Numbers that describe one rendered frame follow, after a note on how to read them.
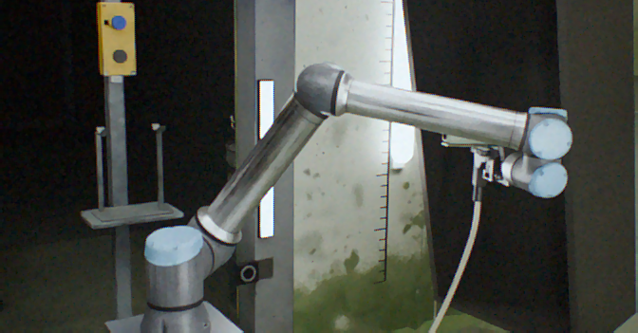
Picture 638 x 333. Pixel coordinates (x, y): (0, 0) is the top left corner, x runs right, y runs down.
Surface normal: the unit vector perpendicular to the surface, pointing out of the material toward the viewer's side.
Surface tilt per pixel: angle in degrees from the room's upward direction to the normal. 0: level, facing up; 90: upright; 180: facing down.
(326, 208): 90
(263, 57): 90
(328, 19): 90
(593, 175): 90
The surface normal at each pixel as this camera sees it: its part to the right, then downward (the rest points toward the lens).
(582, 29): 0.61, 0.14
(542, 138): -0.18, 0.18
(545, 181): 0.24, 0.28
